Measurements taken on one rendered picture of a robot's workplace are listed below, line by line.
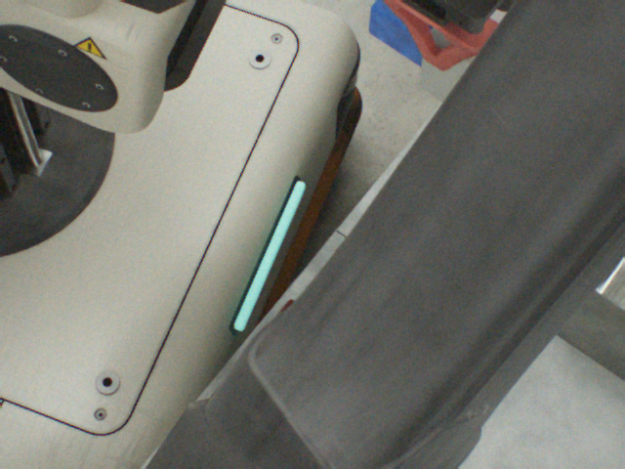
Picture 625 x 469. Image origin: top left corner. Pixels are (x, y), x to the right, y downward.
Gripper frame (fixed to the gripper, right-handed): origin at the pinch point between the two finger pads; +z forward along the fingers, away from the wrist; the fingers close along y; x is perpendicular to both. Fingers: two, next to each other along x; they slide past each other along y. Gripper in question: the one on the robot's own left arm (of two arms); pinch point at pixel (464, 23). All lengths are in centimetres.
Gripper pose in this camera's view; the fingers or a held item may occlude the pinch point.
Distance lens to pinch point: 79.4
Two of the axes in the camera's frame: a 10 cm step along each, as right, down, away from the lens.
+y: 6.1, -7.2, 3.4
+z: -0.1, 4.2, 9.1
